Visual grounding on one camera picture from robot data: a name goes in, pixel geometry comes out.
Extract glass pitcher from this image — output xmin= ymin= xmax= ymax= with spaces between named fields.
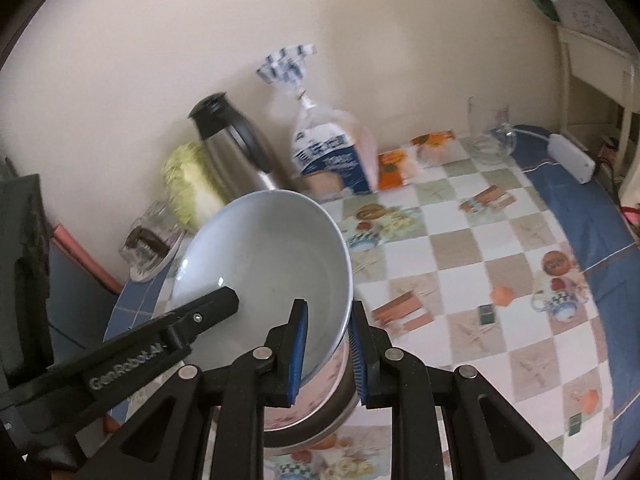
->
xmin=467 ymin=96 xmax=518 ymax=165

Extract toast bread bag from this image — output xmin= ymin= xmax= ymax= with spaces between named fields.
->
xmin=256 ymin=44 xmax=379 ymax=201

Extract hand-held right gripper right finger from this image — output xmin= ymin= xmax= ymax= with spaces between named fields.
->
xmin=350 ymin=301 xmax=581 ymax=480

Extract glass teapot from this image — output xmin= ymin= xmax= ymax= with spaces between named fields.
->
xmin=118 ymin=225 xmax=171 ymax=273

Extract white wooden chair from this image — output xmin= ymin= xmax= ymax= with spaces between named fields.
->
xmin=555 ymin=25 xmax=640 ymax=181

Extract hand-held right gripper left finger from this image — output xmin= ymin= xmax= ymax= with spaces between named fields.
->
xmin=75 ymin=299 xmax=308 ymax=480

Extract white power strip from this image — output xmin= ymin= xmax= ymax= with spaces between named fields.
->
xmin=547 ymin=133 xmax=597 ymax=184

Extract upturned glass cup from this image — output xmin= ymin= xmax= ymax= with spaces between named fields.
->
xmin=131 ymin=200 xmax=181 ymax=241

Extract small floral white bowl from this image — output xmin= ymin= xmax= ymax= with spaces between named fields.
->
xmin=172 ymin=189 xmax=358 ymax=433

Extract green and white cloth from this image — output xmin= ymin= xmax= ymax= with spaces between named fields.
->
xmin=529 ymin=0 xmax=640 ymax=56

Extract large stainless steel basin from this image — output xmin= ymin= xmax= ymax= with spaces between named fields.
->
xmin=260 ymin=385 xmax=362 ymax=457

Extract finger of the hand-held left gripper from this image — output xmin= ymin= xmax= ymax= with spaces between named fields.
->
xmin=165 ymin=287 xmax=239 ymax=356

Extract clear orange snack packet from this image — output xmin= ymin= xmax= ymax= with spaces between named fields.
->
xmin=411 ymin=130 xmax=457 ymax=168

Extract stainless steel thermos jug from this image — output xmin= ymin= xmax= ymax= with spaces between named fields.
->
xmin=188 ymin=92 xmax=296 ymax=203

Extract napa cabbage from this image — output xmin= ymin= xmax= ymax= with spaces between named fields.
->
xmin=161 ymin=141 xmax=226 ymax=233

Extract glass cups on tray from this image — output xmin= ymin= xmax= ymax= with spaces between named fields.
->
xmin=127 ymin=230 xmax=188 ymax=283

